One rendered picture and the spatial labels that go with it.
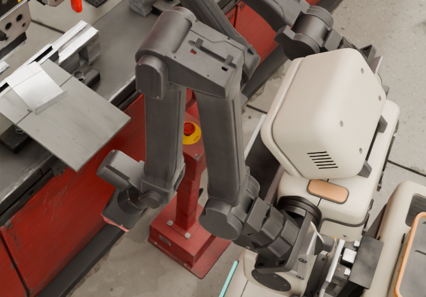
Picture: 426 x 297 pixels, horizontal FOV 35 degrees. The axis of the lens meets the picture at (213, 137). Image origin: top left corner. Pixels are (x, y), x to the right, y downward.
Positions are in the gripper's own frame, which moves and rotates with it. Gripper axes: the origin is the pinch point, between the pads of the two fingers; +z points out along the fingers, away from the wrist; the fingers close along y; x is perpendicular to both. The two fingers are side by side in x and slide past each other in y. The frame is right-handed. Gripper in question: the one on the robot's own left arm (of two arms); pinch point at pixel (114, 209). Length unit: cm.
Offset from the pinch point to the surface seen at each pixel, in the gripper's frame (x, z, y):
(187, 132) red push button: 10.2, 16.0, -35.6
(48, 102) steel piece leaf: -23.5, 9.6, -16.6
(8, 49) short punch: -37.2, 5.6, -19.9
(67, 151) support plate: -14.2, 6.8, -8.0
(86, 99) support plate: -16.9, 8.2, -22.1
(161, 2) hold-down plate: -14, 17, -66
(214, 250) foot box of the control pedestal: 57, 82, -41
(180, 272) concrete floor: 51, 86, -28
